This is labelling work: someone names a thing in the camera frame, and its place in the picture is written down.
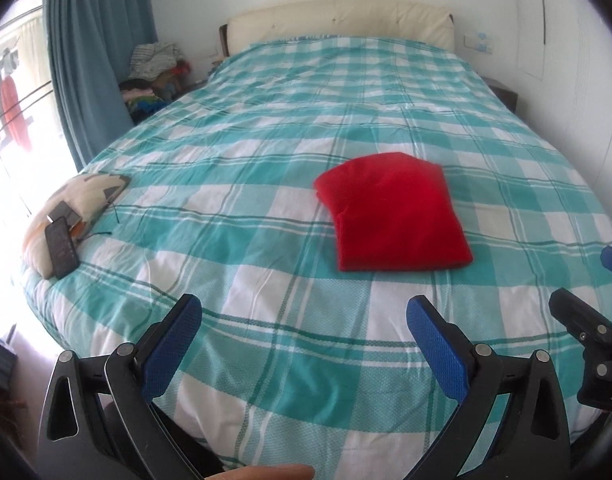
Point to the teal white plaid bedspread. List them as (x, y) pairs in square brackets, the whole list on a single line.
[(297, 361)]

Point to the dark wooden nightstand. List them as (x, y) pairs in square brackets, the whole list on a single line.
[(506, 95)]

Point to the patterned cream pillow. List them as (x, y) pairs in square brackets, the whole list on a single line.
[(81, 201)]

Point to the red hanging garment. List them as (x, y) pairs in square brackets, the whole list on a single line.
[(12, 113)]

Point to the red knit sweater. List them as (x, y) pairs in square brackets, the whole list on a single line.
[(392, 212)]

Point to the white wall switch panel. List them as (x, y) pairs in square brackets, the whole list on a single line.
[(479, 42)]

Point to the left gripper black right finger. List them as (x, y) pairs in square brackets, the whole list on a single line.
[(532, 440)]

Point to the cream padded headboard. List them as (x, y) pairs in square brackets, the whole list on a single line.
[(354, 18)]

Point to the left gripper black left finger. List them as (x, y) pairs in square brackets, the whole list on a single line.
[(100, 421)]

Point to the pile of clothes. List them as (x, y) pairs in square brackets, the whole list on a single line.
[(155, 79)]

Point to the person's hand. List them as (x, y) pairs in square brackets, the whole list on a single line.
[(280, 472)]

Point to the white built-in wardrobe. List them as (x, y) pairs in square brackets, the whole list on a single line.
[(564, 65)]

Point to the blue curtain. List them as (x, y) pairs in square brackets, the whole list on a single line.
[(90, 43)]

